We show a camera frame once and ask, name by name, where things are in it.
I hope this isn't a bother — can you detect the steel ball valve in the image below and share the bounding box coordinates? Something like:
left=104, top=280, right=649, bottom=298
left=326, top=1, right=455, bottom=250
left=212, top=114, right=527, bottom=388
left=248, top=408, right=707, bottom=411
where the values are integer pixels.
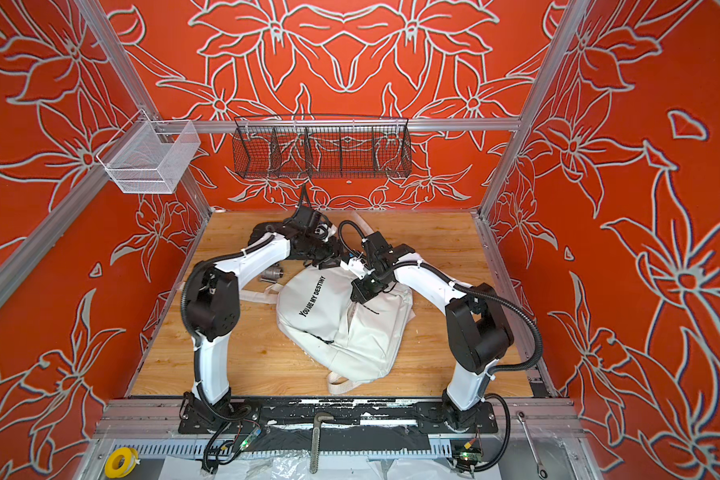
left=259, top=264, right=284, bottom=283

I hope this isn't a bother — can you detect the white student backpack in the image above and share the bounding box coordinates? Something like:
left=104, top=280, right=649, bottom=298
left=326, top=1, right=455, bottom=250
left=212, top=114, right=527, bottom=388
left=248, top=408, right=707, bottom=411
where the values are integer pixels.
left=272, top=253, right=414, bottom=395

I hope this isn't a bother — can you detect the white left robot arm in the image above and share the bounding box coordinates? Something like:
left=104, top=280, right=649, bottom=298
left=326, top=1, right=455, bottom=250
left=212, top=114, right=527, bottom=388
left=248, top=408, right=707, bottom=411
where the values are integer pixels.
left=180, top=194, right=342, bottom=421

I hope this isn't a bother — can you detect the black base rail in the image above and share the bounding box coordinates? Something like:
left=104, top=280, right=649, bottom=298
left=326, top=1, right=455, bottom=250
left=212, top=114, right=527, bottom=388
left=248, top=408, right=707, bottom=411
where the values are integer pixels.
left=178, top=395, right=499, bottom=436

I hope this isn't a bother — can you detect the white wire wall basket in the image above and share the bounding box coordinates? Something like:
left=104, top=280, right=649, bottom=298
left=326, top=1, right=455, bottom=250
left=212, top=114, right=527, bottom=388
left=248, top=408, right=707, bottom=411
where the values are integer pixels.
left=96, top=120, right=201, bottom=194

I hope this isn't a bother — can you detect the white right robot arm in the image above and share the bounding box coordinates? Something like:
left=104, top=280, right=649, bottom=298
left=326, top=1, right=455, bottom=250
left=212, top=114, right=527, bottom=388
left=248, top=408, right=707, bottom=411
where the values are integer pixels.
left=337, top=220, right=543, bottom=432

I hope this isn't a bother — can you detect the black wire wall basket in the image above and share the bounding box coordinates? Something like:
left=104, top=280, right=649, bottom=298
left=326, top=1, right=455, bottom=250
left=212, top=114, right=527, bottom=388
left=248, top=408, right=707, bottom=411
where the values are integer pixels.
left=231, top=115, right=413, bottom=180

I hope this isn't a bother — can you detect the steel wrench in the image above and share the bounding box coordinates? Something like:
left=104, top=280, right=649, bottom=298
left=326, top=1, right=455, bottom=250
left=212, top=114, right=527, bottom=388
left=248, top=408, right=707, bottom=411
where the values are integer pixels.
left=516, top=411, right=549, bottom=480

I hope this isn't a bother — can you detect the metal clamp handle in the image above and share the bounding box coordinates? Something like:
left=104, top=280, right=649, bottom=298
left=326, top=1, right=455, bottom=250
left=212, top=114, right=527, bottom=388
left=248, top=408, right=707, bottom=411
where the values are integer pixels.
left=309, top=412, right=335, bottom=474

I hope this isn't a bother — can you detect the yellow tape roll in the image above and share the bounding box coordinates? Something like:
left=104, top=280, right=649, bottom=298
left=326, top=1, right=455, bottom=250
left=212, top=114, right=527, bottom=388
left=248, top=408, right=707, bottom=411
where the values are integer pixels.
left=104, top=447, right=140, bottom=479

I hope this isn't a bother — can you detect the black plastic tool case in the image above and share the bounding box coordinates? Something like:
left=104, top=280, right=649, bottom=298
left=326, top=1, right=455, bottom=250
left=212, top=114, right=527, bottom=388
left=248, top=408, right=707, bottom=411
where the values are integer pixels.
left=248, top=222, right=287, bottom=246

